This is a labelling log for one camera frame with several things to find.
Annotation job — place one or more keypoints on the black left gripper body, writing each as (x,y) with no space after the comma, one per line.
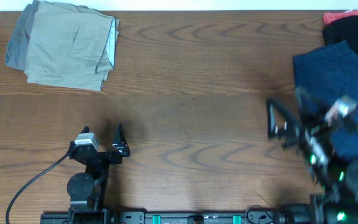
(109,159)

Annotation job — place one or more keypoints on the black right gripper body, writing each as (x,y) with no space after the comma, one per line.
(317,153)

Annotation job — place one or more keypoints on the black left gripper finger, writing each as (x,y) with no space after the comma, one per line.
(85,130)
(120,143)

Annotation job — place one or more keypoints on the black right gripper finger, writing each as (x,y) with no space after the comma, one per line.
(307,105)
(291,127)

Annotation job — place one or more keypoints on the navy blue cloth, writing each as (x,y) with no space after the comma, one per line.
(327,74)

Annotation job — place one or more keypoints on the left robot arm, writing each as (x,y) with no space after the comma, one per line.
(87,190)

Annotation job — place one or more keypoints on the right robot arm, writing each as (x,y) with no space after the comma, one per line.
(339,180)

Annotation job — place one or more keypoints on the folded khaki trousers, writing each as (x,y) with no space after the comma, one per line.
(70,46)

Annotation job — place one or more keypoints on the black t-shirt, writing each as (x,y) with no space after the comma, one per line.
(345,29)

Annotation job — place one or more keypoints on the folded grey garment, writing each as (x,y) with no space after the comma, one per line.
(16,48)

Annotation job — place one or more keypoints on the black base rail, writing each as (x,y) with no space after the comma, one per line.
(253,216)

